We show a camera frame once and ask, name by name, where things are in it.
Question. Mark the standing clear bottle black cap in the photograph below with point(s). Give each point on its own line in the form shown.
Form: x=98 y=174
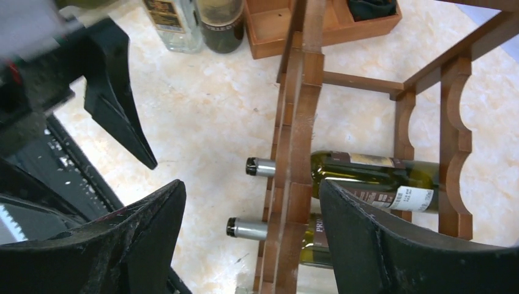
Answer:
x=176 y=24

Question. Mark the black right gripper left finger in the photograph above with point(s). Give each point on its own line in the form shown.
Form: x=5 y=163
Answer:
x=127 y=251

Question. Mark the wooden wine rack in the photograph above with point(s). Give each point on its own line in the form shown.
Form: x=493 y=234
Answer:
x=301 y=76

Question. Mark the dark wine bottle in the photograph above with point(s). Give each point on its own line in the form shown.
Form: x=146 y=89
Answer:
x=384 y=182
x=222 y=24

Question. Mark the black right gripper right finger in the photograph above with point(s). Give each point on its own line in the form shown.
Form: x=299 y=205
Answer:
x=376 y=252

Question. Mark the dark wine bottle front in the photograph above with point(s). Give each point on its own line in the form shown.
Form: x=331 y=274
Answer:
x=384 y=182

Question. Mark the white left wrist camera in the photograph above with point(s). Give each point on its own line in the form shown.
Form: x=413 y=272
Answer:
x=29 y=28

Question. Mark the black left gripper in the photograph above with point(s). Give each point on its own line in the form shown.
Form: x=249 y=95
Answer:
x=31 y=90

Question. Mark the orange wooden compartment tray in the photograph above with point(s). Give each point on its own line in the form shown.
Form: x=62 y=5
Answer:
x=268 y=23

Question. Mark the clear glass bottle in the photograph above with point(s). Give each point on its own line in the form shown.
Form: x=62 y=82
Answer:
x=243 y=290

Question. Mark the dark wine bottle back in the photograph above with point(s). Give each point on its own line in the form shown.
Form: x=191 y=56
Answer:
x=222 y=24

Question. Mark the black rolled item right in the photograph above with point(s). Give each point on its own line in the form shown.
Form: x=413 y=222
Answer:
x=370 y=9

